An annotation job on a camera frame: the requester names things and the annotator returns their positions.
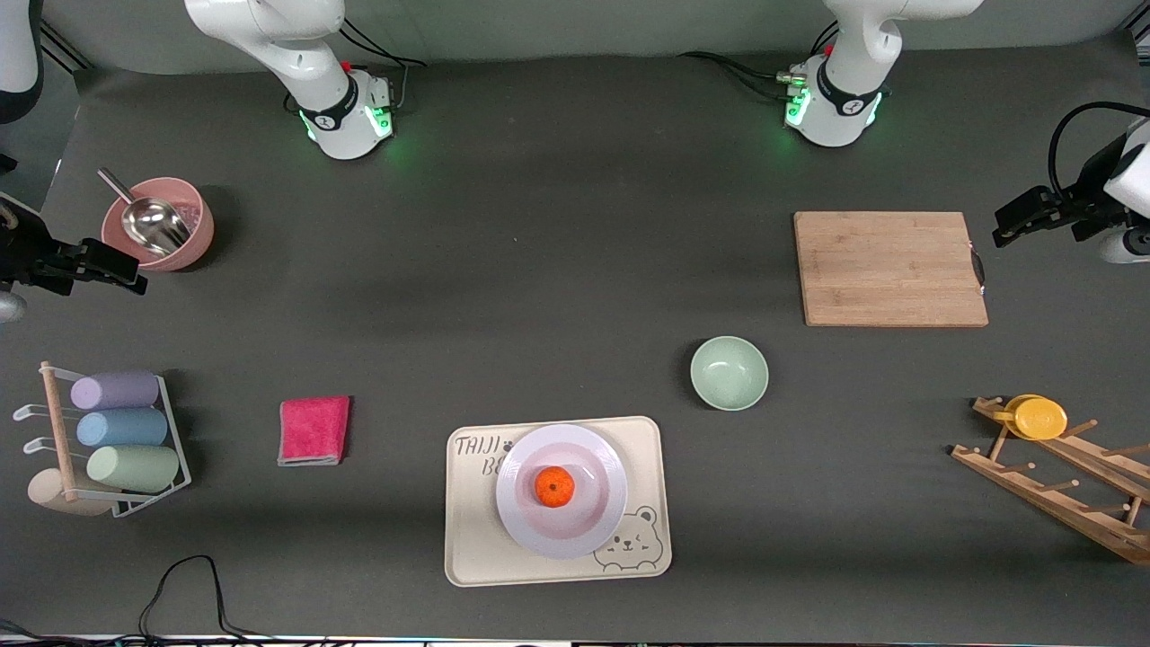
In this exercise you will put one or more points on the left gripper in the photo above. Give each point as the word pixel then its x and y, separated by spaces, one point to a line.
pixel 1071 206

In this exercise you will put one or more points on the orange mandarin fruit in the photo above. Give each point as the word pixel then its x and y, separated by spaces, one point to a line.
pixel 555 486

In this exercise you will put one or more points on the pale lavender round plate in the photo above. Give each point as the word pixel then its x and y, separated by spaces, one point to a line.
pixel 561 535

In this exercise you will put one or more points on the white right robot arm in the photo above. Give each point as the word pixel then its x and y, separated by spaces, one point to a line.
pixel 346 126

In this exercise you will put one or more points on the metal scoop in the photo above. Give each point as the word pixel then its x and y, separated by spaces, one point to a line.
pixel 153 225

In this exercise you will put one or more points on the pink bowl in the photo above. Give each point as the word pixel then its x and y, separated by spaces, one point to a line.
pixel 193 243

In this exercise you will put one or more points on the purple cup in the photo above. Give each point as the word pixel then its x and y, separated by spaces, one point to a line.
pixel 115 390

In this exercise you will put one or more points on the blue cup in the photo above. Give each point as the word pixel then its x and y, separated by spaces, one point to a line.
pixel 121 428

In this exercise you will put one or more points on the wooden cutting board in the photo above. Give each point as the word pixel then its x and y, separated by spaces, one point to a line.
pixel 889 270

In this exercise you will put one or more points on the green cup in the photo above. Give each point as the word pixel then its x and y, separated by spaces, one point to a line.
pixel 133 468

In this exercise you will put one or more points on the yellow mug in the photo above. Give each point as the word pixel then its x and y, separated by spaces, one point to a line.
pixel 1040 419

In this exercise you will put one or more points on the beige cup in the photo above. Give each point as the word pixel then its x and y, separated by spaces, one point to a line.
pixel 49 494

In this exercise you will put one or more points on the pink folded cloth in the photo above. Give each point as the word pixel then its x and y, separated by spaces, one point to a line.
pixel 314 429

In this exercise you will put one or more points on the wooden peg mug rack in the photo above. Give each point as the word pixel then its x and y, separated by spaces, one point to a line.
pixel 1123 542

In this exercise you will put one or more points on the mint green bowl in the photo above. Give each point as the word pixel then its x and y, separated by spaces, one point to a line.
pixel 729 373

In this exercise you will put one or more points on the beige tray with bear print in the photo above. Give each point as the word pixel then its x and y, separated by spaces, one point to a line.
pixel 472 539

